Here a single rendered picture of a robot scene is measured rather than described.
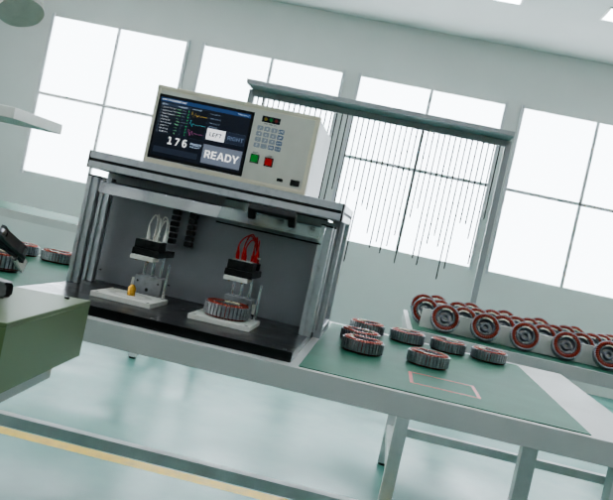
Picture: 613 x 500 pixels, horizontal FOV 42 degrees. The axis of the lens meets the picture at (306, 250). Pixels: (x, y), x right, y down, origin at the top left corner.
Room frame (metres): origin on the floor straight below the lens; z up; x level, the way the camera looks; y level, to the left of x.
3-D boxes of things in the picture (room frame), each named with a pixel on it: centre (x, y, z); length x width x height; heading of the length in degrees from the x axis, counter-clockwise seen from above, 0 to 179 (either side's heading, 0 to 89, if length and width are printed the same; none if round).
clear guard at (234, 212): (1.91, 0.08, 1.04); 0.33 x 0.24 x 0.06; 174
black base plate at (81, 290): (1.94, 0.28, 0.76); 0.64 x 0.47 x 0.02; 84
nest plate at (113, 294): (1.94, 0.40, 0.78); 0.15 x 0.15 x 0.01; 84
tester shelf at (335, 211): (2.25, 0.25, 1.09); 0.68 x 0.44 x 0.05; 84
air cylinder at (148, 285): (2.08, 0.38, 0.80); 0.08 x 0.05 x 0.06; 84
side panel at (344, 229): (2.29, -0.09, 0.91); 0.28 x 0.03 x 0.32; 174
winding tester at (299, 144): (2.25, 0.23, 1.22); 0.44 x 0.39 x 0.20; 84
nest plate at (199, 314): (1.92, 0.16, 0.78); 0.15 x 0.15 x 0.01; 84
